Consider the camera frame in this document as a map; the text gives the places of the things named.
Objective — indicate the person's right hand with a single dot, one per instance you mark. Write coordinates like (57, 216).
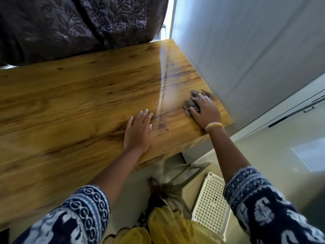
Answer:
(208, 114)

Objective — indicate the person's left hand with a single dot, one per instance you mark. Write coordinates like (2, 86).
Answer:
(138, 134)

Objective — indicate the brown striped cleaning cloth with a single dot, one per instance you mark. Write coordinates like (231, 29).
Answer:
(189, 104)

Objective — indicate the person's left forearm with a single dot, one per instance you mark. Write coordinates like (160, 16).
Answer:
(114, 175)

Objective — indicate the person's right forearm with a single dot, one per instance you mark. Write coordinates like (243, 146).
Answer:
(228, 155)

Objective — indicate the person's left foot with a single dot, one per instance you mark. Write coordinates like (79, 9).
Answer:
(152, 182)

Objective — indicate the gold bangles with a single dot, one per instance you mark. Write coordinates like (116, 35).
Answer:
(214, 126)

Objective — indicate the wooden table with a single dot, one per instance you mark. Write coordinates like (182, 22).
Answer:
(76, 111)

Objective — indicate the beige stool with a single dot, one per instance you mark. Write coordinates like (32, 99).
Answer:
(193, 190)

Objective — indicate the white wardrobe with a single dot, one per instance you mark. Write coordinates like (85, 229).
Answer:
(254, 48)

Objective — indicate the white plastic basket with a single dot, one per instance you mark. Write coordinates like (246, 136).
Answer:
(210, 205)

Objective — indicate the yellow garment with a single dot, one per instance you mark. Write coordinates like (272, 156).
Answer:
(167, 226)

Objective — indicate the black framed window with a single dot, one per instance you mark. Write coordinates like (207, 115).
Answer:
(166, 20)

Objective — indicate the blue white patterned top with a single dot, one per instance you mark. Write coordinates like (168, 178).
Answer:
(266, 213)

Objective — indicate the brown leaf-patterned curtain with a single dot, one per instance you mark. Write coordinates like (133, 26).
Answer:
(76, 22)

